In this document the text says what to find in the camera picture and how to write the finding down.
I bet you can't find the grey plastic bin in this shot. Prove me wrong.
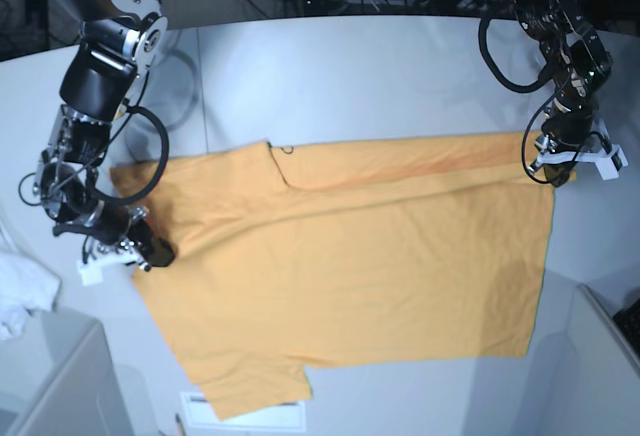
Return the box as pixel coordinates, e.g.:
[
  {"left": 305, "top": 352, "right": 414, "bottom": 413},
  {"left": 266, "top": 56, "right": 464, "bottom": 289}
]
[
  {"left": 536, "top": 285, "right": 639, "bottom": 435},
  {"left": 1, "top": 310, "right": 134, "bottom": 435}
]

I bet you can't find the grey plastic bin left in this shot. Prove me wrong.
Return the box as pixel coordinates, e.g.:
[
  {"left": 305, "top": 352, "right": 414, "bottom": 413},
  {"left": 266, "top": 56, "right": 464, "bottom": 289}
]
[{"left": 1, "top": 310, "right": 134, "bottom": 435}]

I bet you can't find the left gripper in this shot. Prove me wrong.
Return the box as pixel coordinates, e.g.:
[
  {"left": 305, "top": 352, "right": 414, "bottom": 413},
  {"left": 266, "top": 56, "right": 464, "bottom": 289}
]
[{"left": 514, "top": 0, "right": 612, "bottom": 188}]

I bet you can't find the white crumpled cloth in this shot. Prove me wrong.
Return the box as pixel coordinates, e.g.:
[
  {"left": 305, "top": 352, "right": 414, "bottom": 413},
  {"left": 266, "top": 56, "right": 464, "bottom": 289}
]
[{"left": 1, "top": 251, "right": 61, "bottom": 341}]

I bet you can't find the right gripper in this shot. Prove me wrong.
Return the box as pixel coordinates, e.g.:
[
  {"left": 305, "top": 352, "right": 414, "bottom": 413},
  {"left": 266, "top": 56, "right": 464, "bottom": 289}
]
[{"left": 30, "top": 105, "right": 175, "bottom": 269}]

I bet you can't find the black keyboard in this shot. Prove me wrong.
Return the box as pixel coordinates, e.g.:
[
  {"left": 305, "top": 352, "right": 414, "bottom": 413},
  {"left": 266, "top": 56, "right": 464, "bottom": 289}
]
[{"left": 613, "top": 300, "right": 640, "bottom": 356}]

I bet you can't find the orange yellow T-shirt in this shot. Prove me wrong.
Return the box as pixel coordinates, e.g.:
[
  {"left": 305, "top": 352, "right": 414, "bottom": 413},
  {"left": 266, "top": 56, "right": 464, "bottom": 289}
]
[{"left": 132, "top": 133, "right": 554, "bottom": 419}]

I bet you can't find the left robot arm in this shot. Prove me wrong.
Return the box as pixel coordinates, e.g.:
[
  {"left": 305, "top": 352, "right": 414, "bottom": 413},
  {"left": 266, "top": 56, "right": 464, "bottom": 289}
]
[{"left": 478, "top": 0, "right": 628, "bottom": 188}]

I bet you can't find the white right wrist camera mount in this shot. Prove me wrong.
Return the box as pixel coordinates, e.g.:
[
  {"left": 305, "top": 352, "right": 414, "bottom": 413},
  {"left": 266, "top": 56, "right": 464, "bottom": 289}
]
[{"left": 76, "top": 247, "right": 148, "bottom": 286}]

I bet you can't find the grey plastic bin right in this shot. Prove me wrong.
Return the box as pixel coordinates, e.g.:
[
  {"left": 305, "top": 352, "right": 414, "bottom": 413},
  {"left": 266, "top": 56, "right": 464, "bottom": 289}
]
[{"left": 536, "top": 285, "right": 639, "bottom": 435}]

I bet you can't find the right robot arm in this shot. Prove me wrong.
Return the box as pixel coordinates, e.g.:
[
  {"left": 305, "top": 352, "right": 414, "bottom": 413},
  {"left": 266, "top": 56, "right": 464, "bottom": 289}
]
[{"left": 33, "top": 0, "right": 175, "bottom": 271}]

